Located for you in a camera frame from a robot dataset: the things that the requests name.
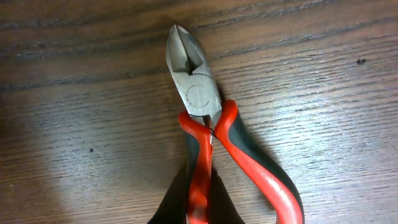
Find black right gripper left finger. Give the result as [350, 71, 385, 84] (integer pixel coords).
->
[147, 167, 187, 224]

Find red black cutting pliers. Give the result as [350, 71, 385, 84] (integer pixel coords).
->
[165, 24, 305, 224]

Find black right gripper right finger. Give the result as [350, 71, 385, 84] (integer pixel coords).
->
[209, 169, 244, 224]

